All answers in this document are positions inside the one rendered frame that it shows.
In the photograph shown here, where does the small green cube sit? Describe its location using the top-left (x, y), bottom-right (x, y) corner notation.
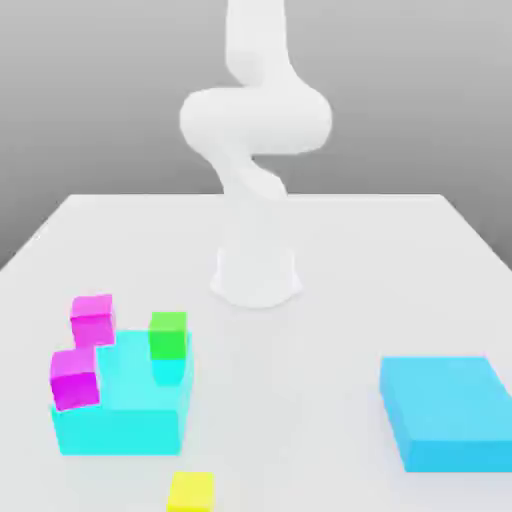
top-left (148, 311), bottom-right (188, 361)

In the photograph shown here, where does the small magenta cube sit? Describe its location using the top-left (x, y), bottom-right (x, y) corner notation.
top-left (69, 293), bottom-right (117, 350)
top-left (49, 346), bottom-right (101, 412)

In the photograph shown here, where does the small yellow cube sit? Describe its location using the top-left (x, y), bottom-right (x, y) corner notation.
top-left (166, 471), bottom-right (216, 512)

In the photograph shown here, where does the large cyan box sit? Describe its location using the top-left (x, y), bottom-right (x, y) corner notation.
top-left (49, 328), bottom-right (195, 457)

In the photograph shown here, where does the large blue box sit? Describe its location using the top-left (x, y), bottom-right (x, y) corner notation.
top-left (378, 355), bottom-right (512, 474)

